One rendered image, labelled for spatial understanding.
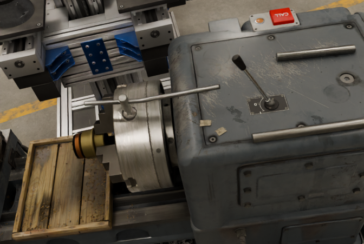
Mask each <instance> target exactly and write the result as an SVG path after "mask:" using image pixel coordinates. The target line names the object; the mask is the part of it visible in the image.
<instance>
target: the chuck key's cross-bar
mask: <svg viewBox="0 0 364 244"><path fill-rule="evenodd" d="M217 89H220V84H215V85H210V86H205V87H200V88H194V89H189V90H183V91H177V92H173V93H168V94H162V95H157V96H151V97H145V98H131V99H128V104H131V103H146V102H152V101H157V100H163V99H167V98H173V97H178V96H184V95H190V94H196V93H202V92H206V91H211V90H217ZM110 104H120V102H119V100H99V101H84V105H85V106H90V105H110Z"/></svg>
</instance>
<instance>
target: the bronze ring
mask: <svg viewBox="0 0 364 244"><path fill-rule="evenodd" d="M72 144H73V151H74V154H75V156H76V157H77V158H78V159H84V158H87V159H92V158H95V157H96V148H97V147H101V146H108V145H110V139H109V136H108V133H104V134H95V130H94V128H92V129H91V130H85V131H83V132H82V133H78V134H75V135H74V136H73V140H72Z"/></svg>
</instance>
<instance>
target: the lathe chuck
mask: <svg viewBox="0 0 364 244"><path fill-rule="evenodd" d="M147 82H148V81H144V82H137V83H130V84H122V85H118V86H117V88H119V87H123V86H126V87H125V88H123V89H115V90H114V96H113V99H114V100H118V97H119V95H121V94H125V95H127V97H128V99H131V98H145V97H146V86H147ZM131 106H132V108H134V109H135V111H136V115H135V116H134V117H133V118H130V119H127V118H125V117H124V110H123V108H122V106H121V105H120V104H113V128H114V138H115V146H116V152H117V156H118V161H119V166H120V170H121V174H122V177H123V179H124V180H128V178H130V177H132V178H133V179H135V180H136V182H137V184H136V186H127V189H128V190H129V191H130V192H132V193H133V192H141V191H146V190H154V189H162V187H161V185H160V183H159V180H158V177H157V173H156V170H155V165H154V160H153V154H152V148H151V142H150V134H149V128H148V119H147V105H146V103H131Z"/></svg>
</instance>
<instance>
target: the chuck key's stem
mask: <svg viewBox="0 0 364 244"><path fill-rule="evenodd" d="M118 100H119V102H120V104H121V106H122V108H123V110H124V112H126V113H127V116H128V115H132V106H131V104H128V97H127V95H125V94H121V95H119V97H118Z"/></svg>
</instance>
